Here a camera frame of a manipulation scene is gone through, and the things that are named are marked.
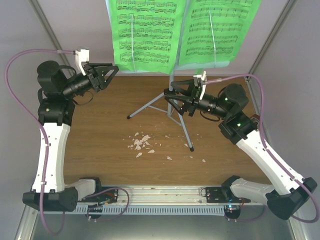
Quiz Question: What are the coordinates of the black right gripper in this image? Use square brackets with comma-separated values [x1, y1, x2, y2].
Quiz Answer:
[164, 79, 230, 120]

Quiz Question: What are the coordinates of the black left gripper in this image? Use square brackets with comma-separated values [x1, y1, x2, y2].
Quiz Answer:
[62, 62, 119, 98]

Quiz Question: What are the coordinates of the light blue music stand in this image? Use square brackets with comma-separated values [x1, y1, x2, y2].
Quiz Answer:
[104, 0, 232, 153]

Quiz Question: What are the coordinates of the green sheet music page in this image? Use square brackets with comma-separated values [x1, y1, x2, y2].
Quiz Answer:
[108, 0, 187, 74]
[178, 0, 261, 65]

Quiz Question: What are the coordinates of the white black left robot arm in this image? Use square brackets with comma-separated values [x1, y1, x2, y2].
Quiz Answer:
[22, 60, 119, 212]

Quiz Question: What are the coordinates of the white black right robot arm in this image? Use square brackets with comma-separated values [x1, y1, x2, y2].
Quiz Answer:
[163, 79, 318, 220]

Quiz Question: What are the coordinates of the large white paper scrap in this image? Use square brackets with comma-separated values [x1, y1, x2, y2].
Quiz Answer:
[133, 135, 151, 150]

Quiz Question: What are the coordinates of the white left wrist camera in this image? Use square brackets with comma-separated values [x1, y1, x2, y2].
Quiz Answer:
[74, 48, 90, 76]

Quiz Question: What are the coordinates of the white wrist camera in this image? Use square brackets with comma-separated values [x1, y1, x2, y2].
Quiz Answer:
[74, 48, 90, 76]
[193, 69, 207, 100]

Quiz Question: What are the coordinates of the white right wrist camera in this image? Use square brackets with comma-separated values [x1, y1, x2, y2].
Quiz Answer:
[193, 69, 207, 100]

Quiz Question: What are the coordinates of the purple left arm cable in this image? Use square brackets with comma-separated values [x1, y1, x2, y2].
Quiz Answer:
[5, 48, 76, 236]

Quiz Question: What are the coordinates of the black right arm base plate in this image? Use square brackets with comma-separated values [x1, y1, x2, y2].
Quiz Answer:
[200, 186, 251, 204]

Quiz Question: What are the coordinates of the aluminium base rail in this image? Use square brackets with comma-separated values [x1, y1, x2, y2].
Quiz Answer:
[74, 184, 273, 206]

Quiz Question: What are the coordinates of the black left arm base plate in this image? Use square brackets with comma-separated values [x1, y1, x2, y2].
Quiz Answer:
[97, 189, 119, 205]

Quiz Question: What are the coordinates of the grey slotted cable duct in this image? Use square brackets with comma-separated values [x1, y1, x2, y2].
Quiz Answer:
[72, 205, 226, 216]

